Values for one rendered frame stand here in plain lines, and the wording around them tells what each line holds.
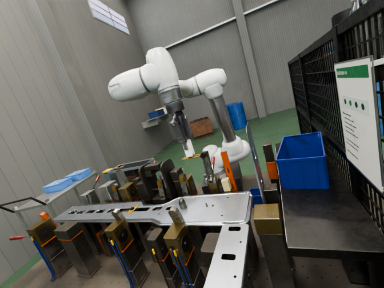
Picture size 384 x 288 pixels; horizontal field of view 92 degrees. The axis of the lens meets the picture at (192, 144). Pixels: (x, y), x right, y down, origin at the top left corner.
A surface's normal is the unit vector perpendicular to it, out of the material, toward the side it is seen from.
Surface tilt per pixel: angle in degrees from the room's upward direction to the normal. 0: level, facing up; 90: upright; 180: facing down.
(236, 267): 0
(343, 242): 0
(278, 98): 90
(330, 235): 0
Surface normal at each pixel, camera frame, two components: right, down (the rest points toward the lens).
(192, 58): -0.22, 0.28
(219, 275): -0.30, -0.93
